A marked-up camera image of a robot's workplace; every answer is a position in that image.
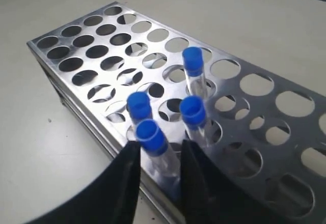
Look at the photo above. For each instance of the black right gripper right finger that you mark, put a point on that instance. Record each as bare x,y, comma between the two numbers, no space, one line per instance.
208,196

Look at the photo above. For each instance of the blue capped tube back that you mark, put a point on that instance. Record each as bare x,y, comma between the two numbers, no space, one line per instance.
194,69

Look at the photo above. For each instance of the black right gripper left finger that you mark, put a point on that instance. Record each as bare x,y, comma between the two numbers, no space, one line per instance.
110,198

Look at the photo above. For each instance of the stainless steel test tube rack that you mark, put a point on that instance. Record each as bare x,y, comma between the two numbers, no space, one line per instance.
268,133

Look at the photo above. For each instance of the blue capped tube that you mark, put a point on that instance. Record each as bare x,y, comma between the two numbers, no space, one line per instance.
194,116
194,69
164,160
139,107

